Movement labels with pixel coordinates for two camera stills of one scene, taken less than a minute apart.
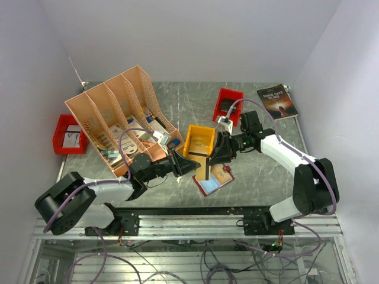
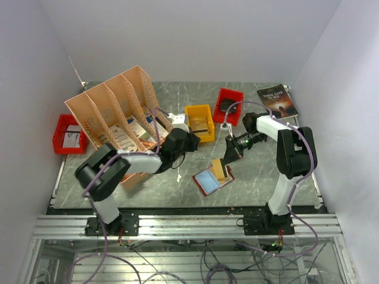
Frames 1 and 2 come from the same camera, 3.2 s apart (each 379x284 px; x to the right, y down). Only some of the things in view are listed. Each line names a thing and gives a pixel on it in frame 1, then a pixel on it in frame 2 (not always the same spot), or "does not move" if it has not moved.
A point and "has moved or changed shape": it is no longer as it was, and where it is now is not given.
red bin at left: (61, 128) does not move
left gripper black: (180, 165) -> (194, 141)
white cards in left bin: (71, 138) does not move
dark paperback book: (276, 99) does not move
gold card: (199, 145) -> (199, 126)
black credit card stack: (225, 104) does not move
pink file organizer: (124, 118) does not move
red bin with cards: (228, 105) does not move
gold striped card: (201, 171) -> (221, 170)
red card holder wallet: (217, 176) does not move
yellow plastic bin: (199, 140) has moved or changed shape
